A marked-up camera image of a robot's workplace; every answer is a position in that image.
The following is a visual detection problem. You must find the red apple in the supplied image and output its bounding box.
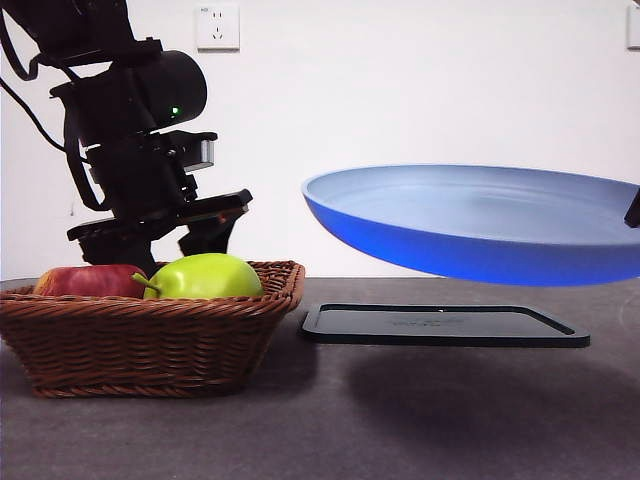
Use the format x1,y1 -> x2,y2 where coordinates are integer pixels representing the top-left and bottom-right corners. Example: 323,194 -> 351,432
33,264 -> 150,299

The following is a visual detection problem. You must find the blue round plate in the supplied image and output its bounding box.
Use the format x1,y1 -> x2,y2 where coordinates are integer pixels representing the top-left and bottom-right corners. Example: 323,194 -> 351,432
301,164 -> 640,287

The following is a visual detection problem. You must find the brown wicker basket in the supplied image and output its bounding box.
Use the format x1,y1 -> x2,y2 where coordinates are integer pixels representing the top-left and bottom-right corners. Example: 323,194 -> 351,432
0,259 -> 307,400

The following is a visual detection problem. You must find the green apple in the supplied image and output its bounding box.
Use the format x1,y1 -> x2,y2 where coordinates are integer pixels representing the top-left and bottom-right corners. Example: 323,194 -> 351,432
132,253 -> 265,301

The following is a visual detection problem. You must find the white wall switch plate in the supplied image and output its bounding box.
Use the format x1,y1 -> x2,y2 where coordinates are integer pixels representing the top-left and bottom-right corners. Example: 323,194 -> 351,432
626,5 -> 640,50

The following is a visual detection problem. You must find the white wall socket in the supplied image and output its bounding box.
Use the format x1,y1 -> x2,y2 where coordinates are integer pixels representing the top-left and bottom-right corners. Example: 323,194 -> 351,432
196,4 -> 241,53

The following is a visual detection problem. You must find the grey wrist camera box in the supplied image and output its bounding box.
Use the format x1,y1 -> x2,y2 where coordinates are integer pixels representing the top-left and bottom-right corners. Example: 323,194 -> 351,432
182,130 -> 218,174

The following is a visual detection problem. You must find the dark rectangular board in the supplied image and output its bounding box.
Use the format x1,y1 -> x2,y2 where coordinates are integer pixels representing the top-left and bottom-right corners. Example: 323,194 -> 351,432
299,303 -> 591,349

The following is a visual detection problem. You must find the black cable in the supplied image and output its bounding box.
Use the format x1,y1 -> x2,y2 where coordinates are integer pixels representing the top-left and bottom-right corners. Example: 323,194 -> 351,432
0,9 -> 76,156

